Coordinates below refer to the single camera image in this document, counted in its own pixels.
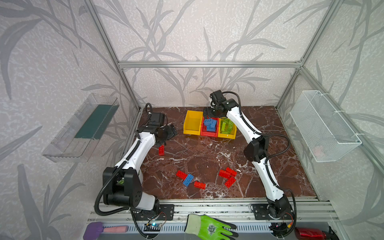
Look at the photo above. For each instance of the white pot with plant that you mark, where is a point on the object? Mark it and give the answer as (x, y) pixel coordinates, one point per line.
(121, 181)

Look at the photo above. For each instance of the red middle bin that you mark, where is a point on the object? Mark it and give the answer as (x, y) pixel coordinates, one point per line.
(204, 130)

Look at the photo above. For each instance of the red lego cluster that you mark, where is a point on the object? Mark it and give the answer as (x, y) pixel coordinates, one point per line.
(230, 181)
(232, 172)
(224, 174)

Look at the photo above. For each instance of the green work glove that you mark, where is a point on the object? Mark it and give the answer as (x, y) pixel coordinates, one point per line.
(207, 228)

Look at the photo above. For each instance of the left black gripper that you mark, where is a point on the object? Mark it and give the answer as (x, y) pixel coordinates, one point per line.
(170, 132)

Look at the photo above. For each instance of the clear acrylic wall shelf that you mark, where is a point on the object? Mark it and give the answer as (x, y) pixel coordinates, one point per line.
(78, 139)

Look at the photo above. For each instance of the red lego cluster top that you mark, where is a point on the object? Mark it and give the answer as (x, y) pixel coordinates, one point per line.
(232, 172)

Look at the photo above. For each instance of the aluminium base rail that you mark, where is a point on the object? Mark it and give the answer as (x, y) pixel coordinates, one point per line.
(241, 210)

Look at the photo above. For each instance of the yellow bin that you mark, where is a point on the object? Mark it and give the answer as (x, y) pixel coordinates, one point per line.
(193, 123)
(231, 136)

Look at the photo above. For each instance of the red lego cluster bottom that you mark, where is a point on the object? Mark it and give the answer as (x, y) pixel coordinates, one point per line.
(230, 181)

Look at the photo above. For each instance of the right yellow bin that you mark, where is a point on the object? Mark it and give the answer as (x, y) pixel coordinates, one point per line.
(231, 136)

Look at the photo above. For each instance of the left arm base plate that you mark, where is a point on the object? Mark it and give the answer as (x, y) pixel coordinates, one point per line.
(164, 212)

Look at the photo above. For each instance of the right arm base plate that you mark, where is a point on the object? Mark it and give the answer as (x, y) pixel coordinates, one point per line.
(261, 212)

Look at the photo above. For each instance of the red metallic tool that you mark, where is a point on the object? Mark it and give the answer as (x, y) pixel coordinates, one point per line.
(315, 234)

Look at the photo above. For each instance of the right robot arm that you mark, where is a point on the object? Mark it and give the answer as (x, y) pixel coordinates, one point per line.
(257, 153)

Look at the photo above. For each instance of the red lego brick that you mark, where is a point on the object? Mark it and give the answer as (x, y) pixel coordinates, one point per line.
(181, 175)
(199, 185)

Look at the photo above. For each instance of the blue lego brick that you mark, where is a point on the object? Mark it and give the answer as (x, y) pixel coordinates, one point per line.
(208, 122)
(213, 122)
(187, 181)
(211, 129)

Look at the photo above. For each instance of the red lego bottom brick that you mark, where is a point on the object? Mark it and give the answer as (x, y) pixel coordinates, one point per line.
(199, 185)

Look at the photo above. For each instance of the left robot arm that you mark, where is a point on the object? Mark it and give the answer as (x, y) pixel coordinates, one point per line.
(122, 188)

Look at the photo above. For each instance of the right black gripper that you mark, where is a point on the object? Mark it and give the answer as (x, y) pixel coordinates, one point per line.
(210, 112)

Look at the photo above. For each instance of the blue lego top brick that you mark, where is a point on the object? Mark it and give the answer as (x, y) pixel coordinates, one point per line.
(213, 122)

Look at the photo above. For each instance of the left yellow bin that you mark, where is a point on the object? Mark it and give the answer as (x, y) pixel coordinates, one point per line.
(193, 123)

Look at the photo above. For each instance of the white wire mesh basket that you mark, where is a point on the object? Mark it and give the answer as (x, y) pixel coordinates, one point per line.
(324, 130)

